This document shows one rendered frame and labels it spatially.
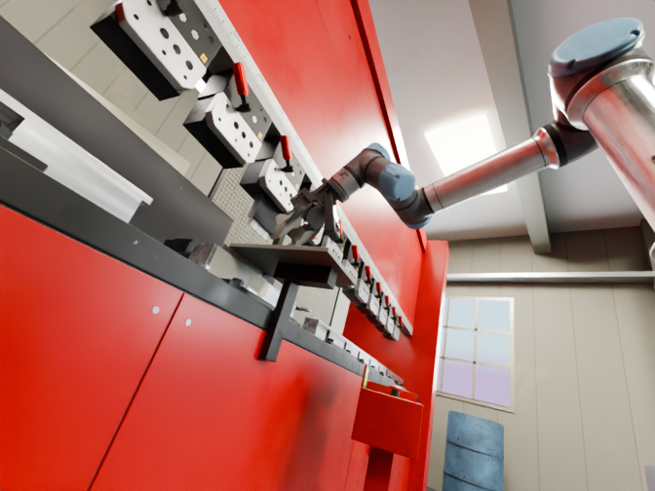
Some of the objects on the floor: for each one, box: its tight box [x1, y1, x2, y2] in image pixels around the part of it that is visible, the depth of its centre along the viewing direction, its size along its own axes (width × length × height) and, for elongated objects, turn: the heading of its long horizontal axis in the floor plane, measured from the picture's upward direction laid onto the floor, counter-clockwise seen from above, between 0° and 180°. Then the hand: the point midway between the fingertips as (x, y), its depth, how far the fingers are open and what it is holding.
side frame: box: [342, 241, 449, 491], centre depth 272 cm, size 25×85×230 cm, turn 95°
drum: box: [442, 410, 505, 491], centre depth 323 cm, size 58×58×90 cm
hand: (282, 244), depth 76 cm, fingers open, 5 cm apart
